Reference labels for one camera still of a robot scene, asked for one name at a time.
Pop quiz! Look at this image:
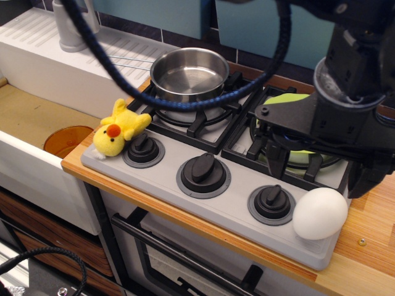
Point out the yellow stuffed duck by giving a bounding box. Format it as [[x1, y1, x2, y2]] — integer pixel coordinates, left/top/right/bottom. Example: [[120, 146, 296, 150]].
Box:
[[92, 99, 152, 160]]

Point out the white egg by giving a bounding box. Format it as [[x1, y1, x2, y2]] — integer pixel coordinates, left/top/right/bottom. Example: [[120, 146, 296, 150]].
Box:
[[293, 187, 348, 241]]

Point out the toy oven door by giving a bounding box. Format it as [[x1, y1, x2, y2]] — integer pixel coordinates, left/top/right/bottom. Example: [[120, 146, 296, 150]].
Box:
[[101, 188, 337, 295]]

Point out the stainless steel pot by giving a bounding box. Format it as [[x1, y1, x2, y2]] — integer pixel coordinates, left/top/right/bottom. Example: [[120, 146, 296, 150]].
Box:
[[108, 47, 230, 103]]

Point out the grey toy faucet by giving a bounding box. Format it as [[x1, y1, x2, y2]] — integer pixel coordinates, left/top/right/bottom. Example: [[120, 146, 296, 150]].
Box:
[[52, 0, 100, 52]]

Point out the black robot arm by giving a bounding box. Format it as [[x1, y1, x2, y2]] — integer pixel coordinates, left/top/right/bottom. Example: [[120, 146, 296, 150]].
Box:
[[255, 1, 394, 199]]

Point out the black oven door handle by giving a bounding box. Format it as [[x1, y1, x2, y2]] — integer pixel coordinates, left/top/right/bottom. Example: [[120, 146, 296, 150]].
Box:
[[111, 213, 263, 295]]

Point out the green plate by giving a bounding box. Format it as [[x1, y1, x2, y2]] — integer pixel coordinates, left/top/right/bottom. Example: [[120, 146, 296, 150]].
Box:
[[256, 93, 332, 168]]

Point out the orange plastic cup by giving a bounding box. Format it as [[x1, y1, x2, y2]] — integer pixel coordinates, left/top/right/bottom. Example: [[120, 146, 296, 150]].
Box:
[[43, 125, 93, 158]]

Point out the black left stove knob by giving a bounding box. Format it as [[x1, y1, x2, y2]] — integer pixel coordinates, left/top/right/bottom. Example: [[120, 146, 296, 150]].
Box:
[[122, 133, 165, 169]]

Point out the blue braided robot cable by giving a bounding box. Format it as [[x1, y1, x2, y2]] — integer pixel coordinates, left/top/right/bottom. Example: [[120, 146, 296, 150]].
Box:
[[60, 0, 293, 112]]

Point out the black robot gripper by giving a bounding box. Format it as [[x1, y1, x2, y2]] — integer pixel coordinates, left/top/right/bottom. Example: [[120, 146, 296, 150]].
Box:
[[265, 26, 394, 199]]

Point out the black right burner grate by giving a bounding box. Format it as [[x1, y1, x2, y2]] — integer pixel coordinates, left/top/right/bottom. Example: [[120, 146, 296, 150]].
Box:
[[221, 86, 349, 195]]

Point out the white toy sink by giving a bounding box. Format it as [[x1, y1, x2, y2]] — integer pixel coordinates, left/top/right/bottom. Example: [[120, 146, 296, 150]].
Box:
[[0, 6, 186, 237]]

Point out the wooden drawer cabinet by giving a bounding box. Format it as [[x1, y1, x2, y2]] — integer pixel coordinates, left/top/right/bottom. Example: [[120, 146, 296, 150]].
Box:
[[1, 188, 123, 295]]

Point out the black cable lower left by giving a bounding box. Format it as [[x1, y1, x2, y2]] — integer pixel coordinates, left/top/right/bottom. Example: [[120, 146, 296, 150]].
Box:
[[0, 245, 88, 296]]

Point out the black burner grate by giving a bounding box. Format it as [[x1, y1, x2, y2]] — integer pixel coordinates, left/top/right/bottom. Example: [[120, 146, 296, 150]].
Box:
[[128, 87, 263, 154], [221, 86, 349, 195]]

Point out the grey toy stove top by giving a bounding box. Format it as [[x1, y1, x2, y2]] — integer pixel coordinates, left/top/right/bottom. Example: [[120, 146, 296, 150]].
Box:
[[81, 86, 349, 270]]

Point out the black middle stove knob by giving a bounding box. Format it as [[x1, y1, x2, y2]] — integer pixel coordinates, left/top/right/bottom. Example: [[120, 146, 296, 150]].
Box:
[[176, 152, 231, 199]]

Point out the black left burner grate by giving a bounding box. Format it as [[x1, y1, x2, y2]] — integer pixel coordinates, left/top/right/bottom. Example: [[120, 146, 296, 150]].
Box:
[[128, 87, 263, 154]]

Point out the black stove knob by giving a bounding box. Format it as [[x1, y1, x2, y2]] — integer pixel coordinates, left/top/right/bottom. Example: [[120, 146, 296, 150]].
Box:
[[247, 184, 296, 226], [122, 133, 165, 169], [176, 152, 231, 199]]

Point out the black right stove knob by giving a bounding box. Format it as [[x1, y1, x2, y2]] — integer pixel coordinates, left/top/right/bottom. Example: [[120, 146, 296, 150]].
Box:
[[247, 184, 296, 226]]

